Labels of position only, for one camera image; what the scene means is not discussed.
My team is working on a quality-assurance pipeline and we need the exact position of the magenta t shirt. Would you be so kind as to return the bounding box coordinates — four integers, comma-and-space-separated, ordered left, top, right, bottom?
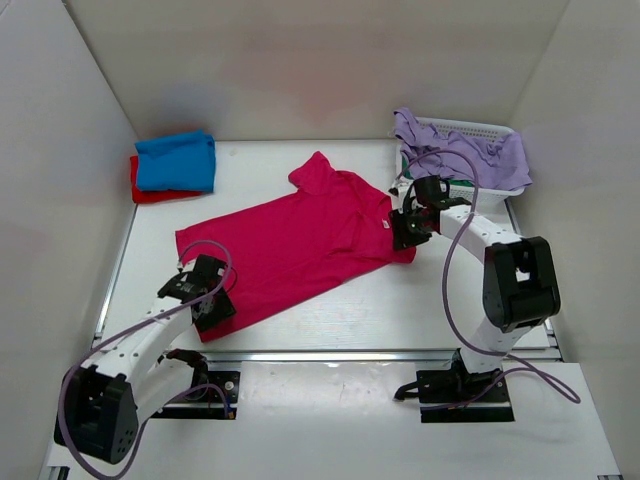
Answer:
175, 152, 416, 342

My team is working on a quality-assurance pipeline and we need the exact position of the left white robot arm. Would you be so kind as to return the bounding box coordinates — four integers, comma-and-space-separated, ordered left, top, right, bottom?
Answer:
54, 254, 235, 465

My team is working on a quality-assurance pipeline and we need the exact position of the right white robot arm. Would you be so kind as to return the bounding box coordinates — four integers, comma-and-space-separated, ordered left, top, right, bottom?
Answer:
389, 176, 561, 408

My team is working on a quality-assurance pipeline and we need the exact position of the green t shirt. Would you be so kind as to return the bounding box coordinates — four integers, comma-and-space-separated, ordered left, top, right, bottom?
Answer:
404, 164, 474, 187

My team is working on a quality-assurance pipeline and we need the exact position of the folded red t shirt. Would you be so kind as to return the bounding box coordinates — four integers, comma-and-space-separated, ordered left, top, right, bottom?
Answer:
130, 155, 202, 204

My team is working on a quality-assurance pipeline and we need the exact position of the lavender t shirt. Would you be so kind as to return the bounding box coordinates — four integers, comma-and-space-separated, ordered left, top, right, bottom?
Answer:
394, 108, 532, 191

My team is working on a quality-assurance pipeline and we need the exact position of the folded blue t shirt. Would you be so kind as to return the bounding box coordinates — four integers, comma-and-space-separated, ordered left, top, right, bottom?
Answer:
135, 130, 216, 193

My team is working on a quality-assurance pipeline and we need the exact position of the white plastic laundry basket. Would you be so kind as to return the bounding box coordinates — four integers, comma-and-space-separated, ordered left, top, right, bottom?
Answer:
390, 116, 524, 210

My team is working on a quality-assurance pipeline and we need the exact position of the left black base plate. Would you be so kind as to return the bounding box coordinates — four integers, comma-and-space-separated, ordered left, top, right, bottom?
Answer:
153, 349, 241, 420

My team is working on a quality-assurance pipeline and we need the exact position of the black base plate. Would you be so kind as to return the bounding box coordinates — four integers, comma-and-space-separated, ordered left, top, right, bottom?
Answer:
153, 349, 241, 420
394, 369, 515, 424

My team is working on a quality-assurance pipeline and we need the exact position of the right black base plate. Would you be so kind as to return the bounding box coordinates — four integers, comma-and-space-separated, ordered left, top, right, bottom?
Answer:
394, 369, 515, 424

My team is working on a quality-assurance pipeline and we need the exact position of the aluminium rail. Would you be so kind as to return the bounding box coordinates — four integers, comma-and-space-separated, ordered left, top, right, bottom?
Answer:
197, 348, 556, 364

